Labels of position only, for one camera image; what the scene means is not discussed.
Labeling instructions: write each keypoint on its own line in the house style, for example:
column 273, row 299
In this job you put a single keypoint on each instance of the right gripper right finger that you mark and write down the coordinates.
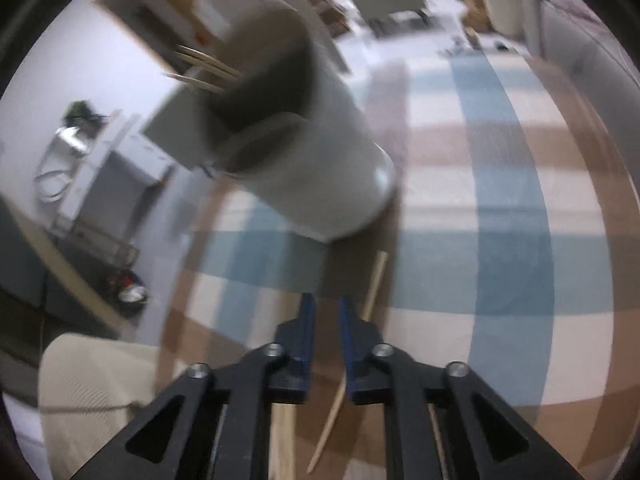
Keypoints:
column 445, row 422

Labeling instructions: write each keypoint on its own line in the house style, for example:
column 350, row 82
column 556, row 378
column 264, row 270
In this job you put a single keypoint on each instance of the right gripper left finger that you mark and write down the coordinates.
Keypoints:
column 215, row 424

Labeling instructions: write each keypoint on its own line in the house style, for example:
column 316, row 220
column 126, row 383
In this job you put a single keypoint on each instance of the wooden chopstick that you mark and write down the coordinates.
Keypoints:
column 348, row 340
column 282, row 442

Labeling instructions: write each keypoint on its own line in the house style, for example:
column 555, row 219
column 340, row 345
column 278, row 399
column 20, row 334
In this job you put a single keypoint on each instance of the cream cushion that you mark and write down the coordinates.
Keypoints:
column 88, row 390

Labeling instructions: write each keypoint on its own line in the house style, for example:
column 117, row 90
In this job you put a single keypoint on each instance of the plaid checkered tablecloth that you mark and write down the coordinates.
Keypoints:
column 513, row 245

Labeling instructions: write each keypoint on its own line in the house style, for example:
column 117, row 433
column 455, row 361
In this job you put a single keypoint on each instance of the white utensil holder cylinder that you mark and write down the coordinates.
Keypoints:
column 288, row 130

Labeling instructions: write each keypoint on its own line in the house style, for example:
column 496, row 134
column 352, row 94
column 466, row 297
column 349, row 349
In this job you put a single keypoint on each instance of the white drawer cabinet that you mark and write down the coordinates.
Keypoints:
column 111, row 179

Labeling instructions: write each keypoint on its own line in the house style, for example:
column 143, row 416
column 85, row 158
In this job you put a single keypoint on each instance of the potted green plant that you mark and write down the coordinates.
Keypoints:
column 80, row 114

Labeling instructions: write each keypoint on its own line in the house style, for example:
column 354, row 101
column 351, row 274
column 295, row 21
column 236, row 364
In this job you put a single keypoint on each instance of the cardboard box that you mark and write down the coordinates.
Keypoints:
column 476, row 15

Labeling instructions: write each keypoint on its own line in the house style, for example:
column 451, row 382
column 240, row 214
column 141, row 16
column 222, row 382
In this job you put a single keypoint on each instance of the white trash bin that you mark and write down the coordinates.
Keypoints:
column 506, row 17

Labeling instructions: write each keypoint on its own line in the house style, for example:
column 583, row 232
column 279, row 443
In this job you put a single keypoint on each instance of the grey sofa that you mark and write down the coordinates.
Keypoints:
column 569, row 35

